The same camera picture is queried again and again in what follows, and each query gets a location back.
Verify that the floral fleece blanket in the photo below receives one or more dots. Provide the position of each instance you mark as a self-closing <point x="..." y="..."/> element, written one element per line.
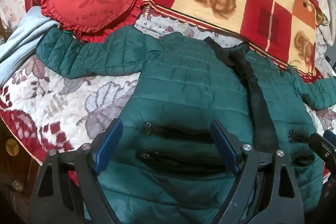
<point x="65" y="98"/>

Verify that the brown studded bed frame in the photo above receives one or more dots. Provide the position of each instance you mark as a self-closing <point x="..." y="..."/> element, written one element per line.
<point x="15" y="169"/>

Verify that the green puffer jacket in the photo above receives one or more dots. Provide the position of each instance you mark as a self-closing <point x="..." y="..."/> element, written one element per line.
<point x="183" y="77"/>

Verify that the red heart-shaped pillow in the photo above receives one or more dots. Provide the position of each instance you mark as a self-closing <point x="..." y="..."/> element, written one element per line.
<point x="92" y="1"/>

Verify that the light blue cloth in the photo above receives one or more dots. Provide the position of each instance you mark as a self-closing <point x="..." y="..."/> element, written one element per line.
<point x="21" y="37"/>

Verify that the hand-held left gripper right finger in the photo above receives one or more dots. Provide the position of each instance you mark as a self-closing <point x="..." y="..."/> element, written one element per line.
<point x="225" y="145"/>

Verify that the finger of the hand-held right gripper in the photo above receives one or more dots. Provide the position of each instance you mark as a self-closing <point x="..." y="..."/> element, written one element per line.
<point x="321" y="148"/>

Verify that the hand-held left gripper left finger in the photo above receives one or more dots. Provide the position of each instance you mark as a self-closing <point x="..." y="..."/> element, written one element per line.
<point x="109" y="145"/>

